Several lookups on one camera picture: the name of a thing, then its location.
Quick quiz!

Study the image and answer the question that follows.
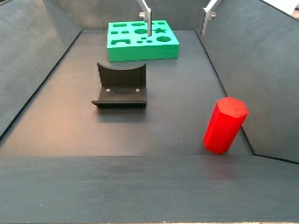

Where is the green shape sorter board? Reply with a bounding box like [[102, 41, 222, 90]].
[[106, 20, 180, 62]]

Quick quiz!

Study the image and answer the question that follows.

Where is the red hexagonal prism peg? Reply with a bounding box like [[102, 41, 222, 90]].
[[202, 97, 248, 154]]

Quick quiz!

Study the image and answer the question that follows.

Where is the black curved bracket stand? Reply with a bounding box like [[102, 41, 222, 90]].
[[90, 63, 146, 107]]

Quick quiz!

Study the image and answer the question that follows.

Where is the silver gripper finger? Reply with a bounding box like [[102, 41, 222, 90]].
[[200, 0, 220, 35], [136, 0, 152, 26]]

